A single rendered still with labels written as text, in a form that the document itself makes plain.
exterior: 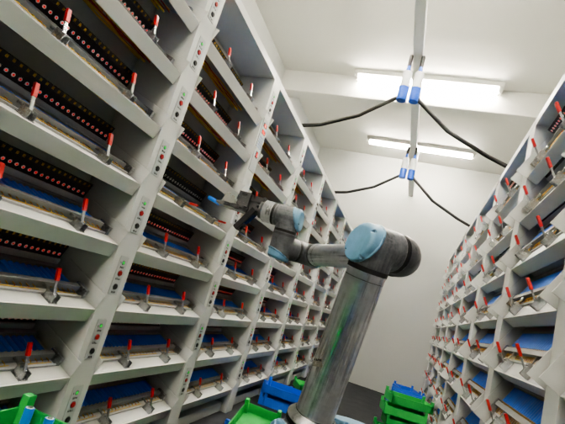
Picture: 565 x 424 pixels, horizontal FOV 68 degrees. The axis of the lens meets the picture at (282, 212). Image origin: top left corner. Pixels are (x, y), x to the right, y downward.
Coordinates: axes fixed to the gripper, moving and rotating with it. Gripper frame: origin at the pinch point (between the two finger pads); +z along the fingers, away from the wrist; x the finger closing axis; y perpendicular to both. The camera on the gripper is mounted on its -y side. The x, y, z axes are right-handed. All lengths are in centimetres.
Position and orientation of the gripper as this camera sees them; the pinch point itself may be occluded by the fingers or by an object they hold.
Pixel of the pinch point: (219, 204)
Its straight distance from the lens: 179.2
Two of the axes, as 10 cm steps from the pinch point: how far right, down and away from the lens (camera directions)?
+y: 3.1, -9.3, 1.8
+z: -9.2, -2.5, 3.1
